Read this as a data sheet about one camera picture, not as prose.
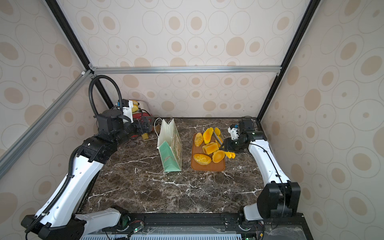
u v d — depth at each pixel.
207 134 1.06
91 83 0.43
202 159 0.92
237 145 0.69
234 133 0.76
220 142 0.84
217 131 0.93
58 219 0.37
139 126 0.57
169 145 0.73
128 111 0.56
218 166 0.94
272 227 0.73
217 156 0.93
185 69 1.44
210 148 0.96
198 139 1.03
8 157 0.51
